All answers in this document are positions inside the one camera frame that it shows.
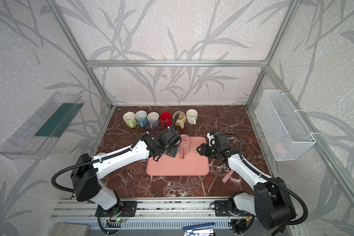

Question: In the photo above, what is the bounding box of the white ceramic mug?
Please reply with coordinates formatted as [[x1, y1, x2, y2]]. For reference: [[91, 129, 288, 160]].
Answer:
[[186, 109, 198, 125]]

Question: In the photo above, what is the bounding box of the cream speckled squat mug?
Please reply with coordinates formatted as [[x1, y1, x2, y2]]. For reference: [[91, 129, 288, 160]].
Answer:
[[173, 111, 187, 129]]

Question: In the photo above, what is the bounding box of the light green ceramic mug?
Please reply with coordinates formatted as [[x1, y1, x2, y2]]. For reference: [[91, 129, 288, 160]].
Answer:
[[123, 112, 138, 128]]

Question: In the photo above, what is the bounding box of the pink plastic tray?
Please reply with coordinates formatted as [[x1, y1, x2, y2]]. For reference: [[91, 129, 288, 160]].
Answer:
[[147, 137, 209, 177]]

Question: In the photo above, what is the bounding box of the white wire mesh basket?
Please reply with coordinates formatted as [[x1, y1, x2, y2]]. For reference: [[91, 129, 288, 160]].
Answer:
[[255, 89, 316, 161]]

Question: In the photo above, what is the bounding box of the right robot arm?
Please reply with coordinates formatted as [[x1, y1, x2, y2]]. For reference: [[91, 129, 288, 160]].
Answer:
[[196, 131, 308, 232]]

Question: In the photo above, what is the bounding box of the lavender ceramic mug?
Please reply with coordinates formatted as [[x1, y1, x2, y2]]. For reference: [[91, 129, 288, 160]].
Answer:
[[147, 112, 160, 129]]

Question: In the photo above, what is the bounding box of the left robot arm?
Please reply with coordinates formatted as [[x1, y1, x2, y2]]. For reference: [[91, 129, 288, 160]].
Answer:
[[51, 126, 182, 213]]

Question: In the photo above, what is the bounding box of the pink item in basket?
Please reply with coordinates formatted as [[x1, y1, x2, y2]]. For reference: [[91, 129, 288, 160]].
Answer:
[[274, 142, 287, 158]]

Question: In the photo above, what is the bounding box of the pink ghost pattern mug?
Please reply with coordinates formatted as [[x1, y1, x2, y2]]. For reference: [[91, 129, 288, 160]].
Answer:
[[179, 134, 190, 159]]

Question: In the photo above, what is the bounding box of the blue polka dot mug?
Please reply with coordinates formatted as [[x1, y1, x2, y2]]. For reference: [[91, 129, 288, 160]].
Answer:
[[135, 110, 148, 128]]

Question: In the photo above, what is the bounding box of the blue stapler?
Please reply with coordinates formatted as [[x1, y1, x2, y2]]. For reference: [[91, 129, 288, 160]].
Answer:
[[183, 223, 215, 236]]

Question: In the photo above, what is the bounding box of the red mug black handle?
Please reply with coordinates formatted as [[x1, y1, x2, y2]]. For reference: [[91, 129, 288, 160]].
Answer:
[[159, 112, 173, 128]]

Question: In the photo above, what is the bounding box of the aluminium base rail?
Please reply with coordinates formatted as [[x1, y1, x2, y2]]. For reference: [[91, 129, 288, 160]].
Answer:
[[50, 197, 255, 231]]

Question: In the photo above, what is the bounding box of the clear plastic wall bin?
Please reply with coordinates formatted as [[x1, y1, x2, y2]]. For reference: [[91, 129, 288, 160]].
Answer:
[[0, 92, 84, 160]]

